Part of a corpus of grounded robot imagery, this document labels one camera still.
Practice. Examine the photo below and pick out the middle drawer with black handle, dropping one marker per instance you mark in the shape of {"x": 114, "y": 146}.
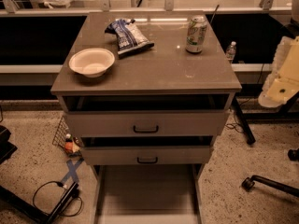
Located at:
{"x": 145, "y": 155}

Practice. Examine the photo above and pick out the clear water bottle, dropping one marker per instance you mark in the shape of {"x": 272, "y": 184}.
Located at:
{"x": 231, "y": 51}

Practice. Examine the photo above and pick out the top drawer with black handle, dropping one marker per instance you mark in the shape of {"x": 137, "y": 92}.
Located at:
{"x": 133, "y": 124}

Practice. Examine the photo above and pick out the wire mesh basket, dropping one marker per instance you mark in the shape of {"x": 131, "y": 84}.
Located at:
{"x": 59, "y": 139}

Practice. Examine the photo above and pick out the grey drawer cabinet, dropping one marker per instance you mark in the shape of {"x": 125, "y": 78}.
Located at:
{"x": 165, "y": 78}

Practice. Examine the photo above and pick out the green soda can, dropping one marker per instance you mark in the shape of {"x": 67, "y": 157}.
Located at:
{"x": 196, "y": 34}

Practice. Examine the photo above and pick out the black table leg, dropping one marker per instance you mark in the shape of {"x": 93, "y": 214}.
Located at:
{"x": 243, "y": 122}

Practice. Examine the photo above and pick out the blue chip bag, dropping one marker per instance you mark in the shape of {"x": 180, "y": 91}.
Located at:
{"x": 130, "y": 39}

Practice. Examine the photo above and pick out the open bottom drawer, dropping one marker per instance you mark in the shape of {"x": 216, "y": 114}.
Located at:
{"x": 147, "y": 194}

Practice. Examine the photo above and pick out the white paper bowl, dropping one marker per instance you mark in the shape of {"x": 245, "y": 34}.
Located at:
{"x": 92, "y": 62}

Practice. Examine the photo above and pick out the drawer with black handle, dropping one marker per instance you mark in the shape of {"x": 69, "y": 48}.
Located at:
{"x": 133, "y": 124}
{"x": 145, "y": 155}

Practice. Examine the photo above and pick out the blue tape cross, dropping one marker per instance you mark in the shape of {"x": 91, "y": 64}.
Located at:
{"x": 72, "y": 170}

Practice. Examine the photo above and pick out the black chair leg with caster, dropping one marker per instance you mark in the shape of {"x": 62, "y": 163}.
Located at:
{"x": 249, "y": 182}

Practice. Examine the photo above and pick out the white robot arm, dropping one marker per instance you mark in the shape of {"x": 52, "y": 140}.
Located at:
{"x": 283, "y": 82}

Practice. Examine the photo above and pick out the orange bottle in basket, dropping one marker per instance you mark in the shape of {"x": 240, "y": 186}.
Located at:
{"x": 68, "y": 146}

